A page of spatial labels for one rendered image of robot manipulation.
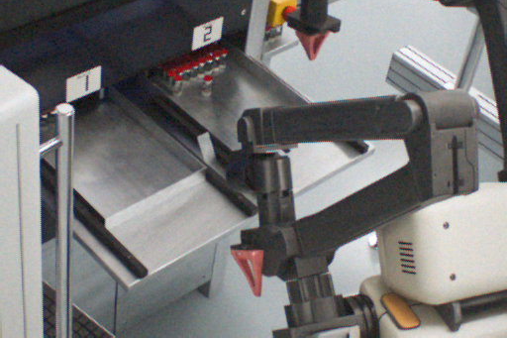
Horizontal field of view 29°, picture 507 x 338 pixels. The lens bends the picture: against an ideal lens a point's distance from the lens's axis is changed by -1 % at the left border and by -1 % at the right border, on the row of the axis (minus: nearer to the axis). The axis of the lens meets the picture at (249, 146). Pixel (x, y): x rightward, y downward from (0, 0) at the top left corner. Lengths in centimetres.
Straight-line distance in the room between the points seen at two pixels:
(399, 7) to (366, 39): 32
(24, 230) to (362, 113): 47
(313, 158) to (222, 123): 22
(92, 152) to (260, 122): 73
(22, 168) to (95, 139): 91
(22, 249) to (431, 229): 56
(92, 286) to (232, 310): 59
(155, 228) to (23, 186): 73
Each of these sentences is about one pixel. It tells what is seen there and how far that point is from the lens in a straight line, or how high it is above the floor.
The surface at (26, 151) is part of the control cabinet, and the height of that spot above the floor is 147.
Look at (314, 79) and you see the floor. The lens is 393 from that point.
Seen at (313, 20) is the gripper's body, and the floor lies 119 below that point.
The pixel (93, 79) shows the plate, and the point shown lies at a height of 102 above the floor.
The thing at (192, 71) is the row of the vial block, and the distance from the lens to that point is 235.
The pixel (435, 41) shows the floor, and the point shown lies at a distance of 433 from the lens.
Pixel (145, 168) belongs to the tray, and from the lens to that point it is 212.
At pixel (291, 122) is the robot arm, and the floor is 142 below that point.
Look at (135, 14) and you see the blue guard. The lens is 210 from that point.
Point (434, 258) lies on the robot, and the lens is 140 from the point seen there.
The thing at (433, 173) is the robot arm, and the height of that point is 156.
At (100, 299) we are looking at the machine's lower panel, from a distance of 265.
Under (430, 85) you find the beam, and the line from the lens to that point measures 314.
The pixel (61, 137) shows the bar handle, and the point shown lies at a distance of 133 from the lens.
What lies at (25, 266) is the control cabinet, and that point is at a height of 126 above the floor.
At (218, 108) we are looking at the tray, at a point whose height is 88.
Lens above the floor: 231
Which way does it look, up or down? 40 degrees down
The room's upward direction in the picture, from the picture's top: 9 degrees clockwise
